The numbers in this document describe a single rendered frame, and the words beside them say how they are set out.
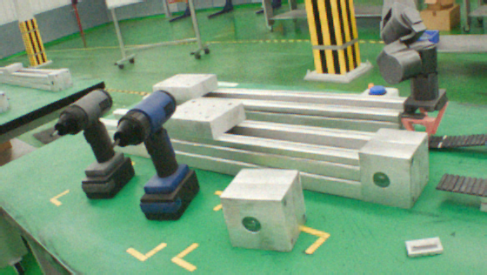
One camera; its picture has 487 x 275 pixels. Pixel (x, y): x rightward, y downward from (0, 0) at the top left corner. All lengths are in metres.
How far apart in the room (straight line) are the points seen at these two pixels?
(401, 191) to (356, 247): 0.13
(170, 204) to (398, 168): 0.40
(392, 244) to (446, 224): 0.10
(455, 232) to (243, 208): 0.32
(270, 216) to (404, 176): 0.23
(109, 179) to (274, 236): 0.44
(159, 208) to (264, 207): 0.25
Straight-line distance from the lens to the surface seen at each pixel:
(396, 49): 0.85
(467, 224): 0.73
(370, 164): 0.74
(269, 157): 0.85
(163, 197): 0.83
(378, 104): 1.00
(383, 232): 0.71
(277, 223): 0.67
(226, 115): 0.95
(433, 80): 0.90
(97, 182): 0.99
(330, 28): 4.07
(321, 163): 0.79
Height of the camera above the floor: 1.20
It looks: 23 degrees down
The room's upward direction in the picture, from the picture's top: 12 degrees counter-clockwise
